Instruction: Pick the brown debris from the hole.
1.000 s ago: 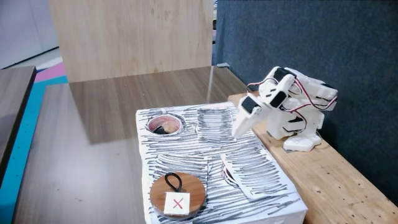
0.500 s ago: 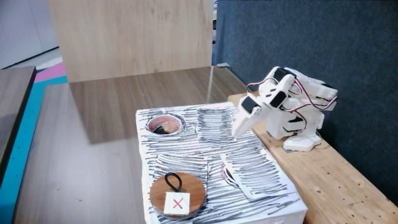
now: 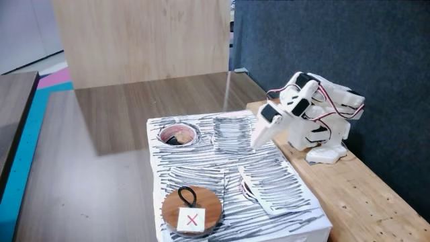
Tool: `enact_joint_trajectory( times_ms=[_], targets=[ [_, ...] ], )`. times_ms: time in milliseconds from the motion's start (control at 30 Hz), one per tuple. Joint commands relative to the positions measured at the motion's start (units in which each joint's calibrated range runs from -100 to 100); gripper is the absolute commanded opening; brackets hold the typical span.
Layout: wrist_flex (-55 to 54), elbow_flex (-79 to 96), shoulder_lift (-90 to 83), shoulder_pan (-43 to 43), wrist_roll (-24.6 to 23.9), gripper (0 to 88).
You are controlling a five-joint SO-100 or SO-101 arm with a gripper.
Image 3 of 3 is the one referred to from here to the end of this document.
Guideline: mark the brown debris lump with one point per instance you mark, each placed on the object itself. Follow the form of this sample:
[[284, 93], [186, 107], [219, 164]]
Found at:
[[182, 137]]

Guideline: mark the striped paper sheet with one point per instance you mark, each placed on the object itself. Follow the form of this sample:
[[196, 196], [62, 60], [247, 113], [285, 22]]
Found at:
[[279, 185], [233, 134]]

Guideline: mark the grey partition foot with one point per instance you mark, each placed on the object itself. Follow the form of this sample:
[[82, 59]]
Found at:
[[241, 70]]

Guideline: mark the white box with black stripes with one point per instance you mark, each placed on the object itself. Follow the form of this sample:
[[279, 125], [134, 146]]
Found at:
[[215, 164]]

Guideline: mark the red lined cup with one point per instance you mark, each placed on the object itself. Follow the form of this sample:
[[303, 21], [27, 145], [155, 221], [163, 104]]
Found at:
[[171, 131]]

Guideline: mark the round wooden lid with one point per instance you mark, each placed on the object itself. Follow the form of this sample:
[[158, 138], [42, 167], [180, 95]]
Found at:
[[211, 208]]

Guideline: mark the light wooden beam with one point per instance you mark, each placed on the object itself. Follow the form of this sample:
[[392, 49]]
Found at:
[[363, 201]]

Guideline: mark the paper label with red cross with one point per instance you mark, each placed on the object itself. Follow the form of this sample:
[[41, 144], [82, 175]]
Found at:
[[191, 220]]

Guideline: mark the grey felt partition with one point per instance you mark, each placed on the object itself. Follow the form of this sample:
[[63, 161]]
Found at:
[[396, 50]]

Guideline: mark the light wooden board panel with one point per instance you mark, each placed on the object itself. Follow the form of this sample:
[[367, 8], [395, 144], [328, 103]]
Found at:
[[141, 40]]

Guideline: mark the dark wooden side table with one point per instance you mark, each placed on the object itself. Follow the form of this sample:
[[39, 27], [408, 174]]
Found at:
[[13, 107]]

